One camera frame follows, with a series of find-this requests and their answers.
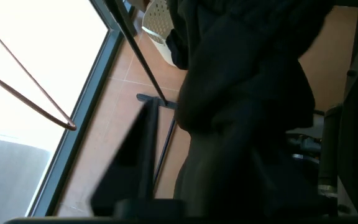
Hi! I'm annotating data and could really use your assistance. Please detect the white laundry basket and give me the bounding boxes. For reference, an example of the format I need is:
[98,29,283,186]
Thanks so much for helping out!
[141,0,177,68]

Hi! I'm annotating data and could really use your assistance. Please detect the black clothes rack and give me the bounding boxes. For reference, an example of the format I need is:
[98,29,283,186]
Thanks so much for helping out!
[104,0,180,187]

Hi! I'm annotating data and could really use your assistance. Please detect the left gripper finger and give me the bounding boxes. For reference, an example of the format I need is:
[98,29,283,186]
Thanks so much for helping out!
[90,98,160,217]

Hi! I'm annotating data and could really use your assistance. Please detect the pink clothes hanger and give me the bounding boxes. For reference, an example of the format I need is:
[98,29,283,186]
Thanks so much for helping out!
[0,20,77,131]

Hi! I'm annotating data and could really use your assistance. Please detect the black shorts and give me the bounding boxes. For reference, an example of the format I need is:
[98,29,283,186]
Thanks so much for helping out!
[166,0,337,218]

